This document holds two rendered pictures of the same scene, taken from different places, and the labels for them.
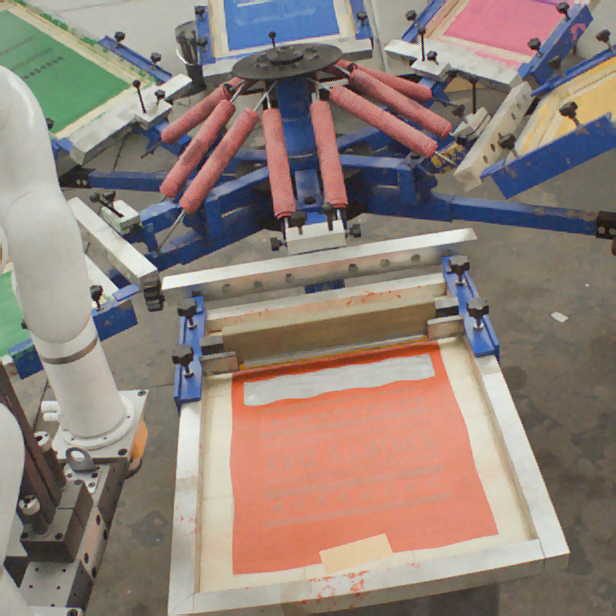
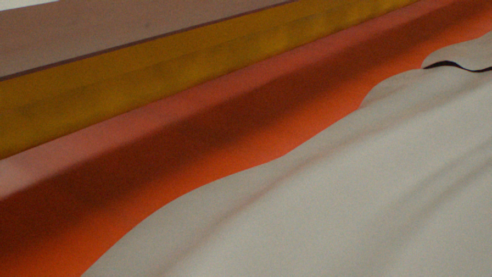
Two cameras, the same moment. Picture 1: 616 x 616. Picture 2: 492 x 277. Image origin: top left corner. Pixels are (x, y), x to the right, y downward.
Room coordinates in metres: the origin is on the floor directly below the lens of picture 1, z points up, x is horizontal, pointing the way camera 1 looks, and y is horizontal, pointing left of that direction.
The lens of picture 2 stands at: (1.22, 0.13, 1.01)
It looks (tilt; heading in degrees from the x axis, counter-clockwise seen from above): 26 degrees down; 307
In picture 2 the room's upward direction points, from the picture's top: 1 degrees clockwise
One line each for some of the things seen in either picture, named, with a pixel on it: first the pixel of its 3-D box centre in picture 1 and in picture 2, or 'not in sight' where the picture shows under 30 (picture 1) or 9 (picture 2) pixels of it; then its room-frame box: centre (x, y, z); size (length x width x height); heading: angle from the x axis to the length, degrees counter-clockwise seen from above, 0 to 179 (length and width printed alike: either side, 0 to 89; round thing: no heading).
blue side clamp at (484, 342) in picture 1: (469, 316); not in sight; (1.34, -0.31, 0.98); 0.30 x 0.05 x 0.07; 178
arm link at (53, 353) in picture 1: (53, 302); not in sight; (1.00, 0.35, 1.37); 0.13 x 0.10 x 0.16; 22
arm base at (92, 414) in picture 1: (74, 385); not in sight; (1.01, 0.37, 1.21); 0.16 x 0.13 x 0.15; 81
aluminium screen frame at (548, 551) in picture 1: (344, 419); not in sight; (1.11, -0.03, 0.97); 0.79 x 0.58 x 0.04; 178
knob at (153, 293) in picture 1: (159, 293); not in sight; (1.57, 0.31, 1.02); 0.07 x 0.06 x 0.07; 178
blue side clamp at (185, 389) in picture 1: (193, 360); not in sight; (1.36, 0.24, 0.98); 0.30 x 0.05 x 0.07; 178
